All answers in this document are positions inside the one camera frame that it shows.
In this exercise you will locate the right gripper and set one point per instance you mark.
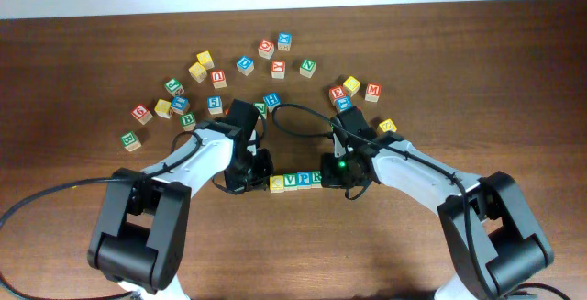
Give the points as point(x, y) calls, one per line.
point(331, 174)

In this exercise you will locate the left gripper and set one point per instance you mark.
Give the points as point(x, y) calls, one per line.
point(256, 172)

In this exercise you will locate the yellow C block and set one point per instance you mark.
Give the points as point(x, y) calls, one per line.
point(276, 184)

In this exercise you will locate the green R block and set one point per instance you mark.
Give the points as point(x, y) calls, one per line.
point(316, 179)

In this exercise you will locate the green V block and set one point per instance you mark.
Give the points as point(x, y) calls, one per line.
point(290, 182)

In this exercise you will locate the blue P block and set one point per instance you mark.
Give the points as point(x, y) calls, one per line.
point(303, 180)

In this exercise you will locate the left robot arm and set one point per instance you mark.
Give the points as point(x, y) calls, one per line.
point(139, 236)

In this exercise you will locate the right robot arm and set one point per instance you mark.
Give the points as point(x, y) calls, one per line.
point(494, 240)

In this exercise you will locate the yellow S block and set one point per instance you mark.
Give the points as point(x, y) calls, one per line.
point(386, 125)

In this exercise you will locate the green N block lower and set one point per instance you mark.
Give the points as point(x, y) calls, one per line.
point(262, 108)

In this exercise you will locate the green n block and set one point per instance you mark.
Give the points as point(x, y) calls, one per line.
point(262, 108)
point(307, 68)

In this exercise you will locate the blue block right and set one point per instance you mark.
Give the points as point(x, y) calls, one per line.
point(342, 104)

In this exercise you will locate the blue H block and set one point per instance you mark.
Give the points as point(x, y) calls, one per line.
point(271, 101)

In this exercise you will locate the blue 5 block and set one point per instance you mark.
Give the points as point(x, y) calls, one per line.
point(214, 105)

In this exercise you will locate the green B block inner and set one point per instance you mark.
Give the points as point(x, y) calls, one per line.
point(188, 121)

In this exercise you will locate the green b block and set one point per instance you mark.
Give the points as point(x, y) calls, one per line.
point(188, 121)
point(130, 141)

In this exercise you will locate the red E block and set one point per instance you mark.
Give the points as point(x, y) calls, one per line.
point(335, 93)

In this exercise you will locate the red M block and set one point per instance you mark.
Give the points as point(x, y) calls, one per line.
point(373, 92)

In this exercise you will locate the yellow block right upper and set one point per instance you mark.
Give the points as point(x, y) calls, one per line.
point(351, 86)

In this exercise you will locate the blue block left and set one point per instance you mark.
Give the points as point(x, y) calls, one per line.
point(180, 105)

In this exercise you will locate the red U block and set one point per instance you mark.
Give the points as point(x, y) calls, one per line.
point(218, 79)

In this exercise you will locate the blue D block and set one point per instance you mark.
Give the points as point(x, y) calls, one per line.
point(245, 65)

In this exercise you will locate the red Y block upper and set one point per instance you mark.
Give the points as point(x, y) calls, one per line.
point(278, 69)

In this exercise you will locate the yellow block beside U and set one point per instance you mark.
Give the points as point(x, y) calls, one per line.
point(198, 72)

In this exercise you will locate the green N block upper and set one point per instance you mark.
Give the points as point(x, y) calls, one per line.
point(307, 68)

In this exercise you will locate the green J block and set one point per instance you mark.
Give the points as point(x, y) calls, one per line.
point(174, 87)

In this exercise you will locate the yellow block upper left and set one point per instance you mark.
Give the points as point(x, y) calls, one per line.
point(205, 59)

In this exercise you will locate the red G block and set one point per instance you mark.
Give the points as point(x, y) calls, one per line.
point(266, 49)

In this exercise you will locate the green B block outer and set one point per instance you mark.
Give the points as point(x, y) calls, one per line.
point(130, 141)

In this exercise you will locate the red 6 block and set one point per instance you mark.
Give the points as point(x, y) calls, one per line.
point(141, 114)

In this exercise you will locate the blue X block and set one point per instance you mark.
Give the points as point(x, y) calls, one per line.
point(284, 41)

